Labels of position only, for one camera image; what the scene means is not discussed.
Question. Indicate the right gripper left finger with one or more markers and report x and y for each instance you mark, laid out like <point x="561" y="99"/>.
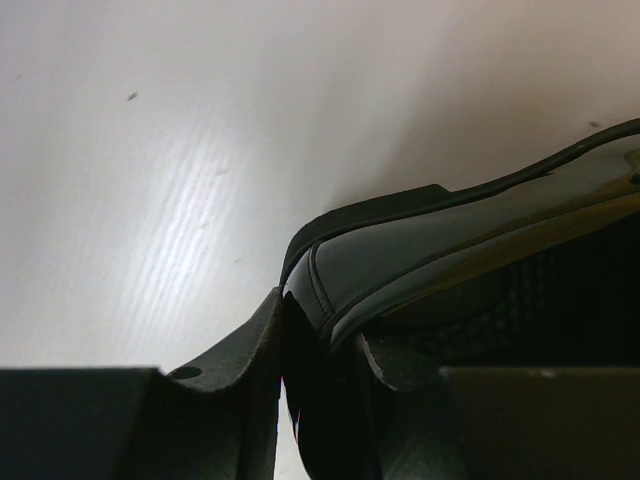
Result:
<point x="212" y="418"/>

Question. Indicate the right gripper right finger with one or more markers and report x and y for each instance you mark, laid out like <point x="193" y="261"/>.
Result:
<point x="427" y="421"/>

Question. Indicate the black patent loafer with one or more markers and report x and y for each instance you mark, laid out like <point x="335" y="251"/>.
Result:
<point x="536" y="268"/>

